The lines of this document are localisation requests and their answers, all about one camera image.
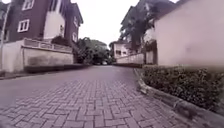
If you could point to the red brick paved road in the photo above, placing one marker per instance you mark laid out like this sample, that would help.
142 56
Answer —
93 100

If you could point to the group of green trees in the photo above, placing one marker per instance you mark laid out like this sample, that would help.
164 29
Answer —
90 51

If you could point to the distant pale building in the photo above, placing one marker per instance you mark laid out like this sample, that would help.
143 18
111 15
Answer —
120 50

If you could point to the low dark hedge strip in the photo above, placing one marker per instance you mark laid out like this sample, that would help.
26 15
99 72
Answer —
128 65

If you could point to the concrete kerb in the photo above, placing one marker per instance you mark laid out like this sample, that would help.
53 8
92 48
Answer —
160 95

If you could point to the tall pale wall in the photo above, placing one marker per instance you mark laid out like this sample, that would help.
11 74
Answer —
190 36

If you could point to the dark brown building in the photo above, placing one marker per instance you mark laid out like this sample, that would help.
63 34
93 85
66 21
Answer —
131 20

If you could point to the pale boundary wall with railing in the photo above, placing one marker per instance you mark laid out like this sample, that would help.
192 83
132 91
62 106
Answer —
43 56

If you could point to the long pale wall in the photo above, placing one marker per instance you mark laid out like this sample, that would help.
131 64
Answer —
131 58

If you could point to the brown multi-storey building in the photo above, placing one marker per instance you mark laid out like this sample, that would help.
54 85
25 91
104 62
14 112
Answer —
33 16

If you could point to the low green hedge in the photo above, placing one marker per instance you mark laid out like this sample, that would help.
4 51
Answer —
186 83

